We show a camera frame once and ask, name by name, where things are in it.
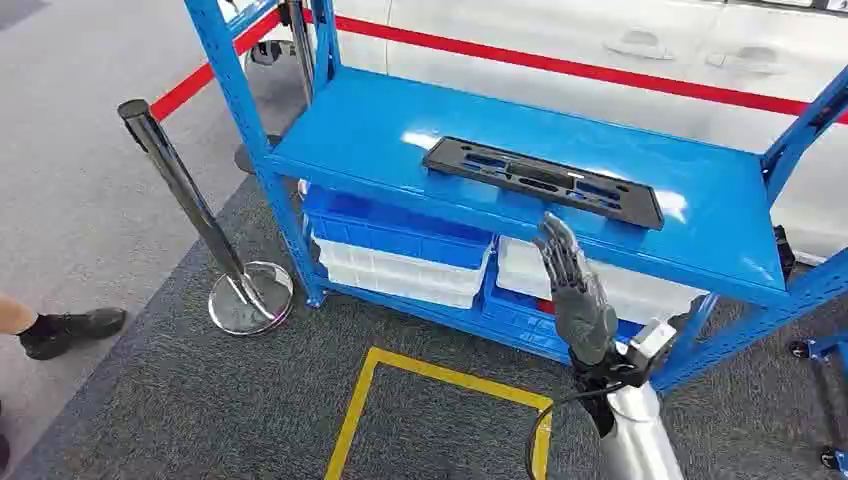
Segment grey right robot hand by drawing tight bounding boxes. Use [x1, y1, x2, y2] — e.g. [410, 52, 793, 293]
[533, 211, 621, 369]

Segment black plastic panel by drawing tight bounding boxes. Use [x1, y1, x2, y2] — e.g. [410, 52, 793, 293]
[422, 136, 666, 232]

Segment blue plastic crate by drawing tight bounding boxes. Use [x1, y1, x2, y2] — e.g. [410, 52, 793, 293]
[482, 264, 644, 366]
[301, 184, 495, 272]

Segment white plastic crate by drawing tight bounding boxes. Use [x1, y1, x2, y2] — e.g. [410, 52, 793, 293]
[311, 235, 495, 311]
[495, 236, 710, 326]

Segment red barrier belt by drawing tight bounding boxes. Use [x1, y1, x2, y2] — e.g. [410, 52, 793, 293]
[301, 9, 848, 126]
[150, 9, 283, 123]

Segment blue wheeled trolley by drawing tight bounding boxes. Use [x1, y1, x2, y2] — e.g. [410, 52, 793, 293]
[788, 334, 848, 473]

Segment blue metal shelf rack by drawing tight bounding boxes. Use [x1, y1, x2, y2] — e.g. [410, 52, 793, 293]
[184, 0, 848, 395]

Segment white car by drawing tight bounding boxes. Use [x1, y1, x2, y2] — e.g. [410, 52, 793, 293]
[218, 0, 848, 266]

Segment person's black shoe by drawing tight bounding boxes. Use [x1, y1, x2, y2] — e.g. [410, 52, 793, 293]
[18, 307, 128, 362]

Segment person's leg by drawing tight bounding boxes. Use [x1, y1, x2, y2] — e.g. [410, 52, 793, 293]
[0, 294, 40, 337]

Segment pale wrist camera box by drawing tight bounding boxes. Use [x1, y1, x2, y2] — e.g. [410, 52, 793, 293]
[625, 317, 678, 374]

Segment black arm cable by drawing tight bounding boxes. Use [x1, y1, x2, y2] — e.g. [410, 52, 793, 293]
[525, 386, 625, 480]

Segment chrome stanchion post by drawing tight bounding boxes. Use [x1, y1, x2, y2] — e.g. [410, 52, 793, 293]
[245, 0, 317, 107]
[117, 99, 295, 337]

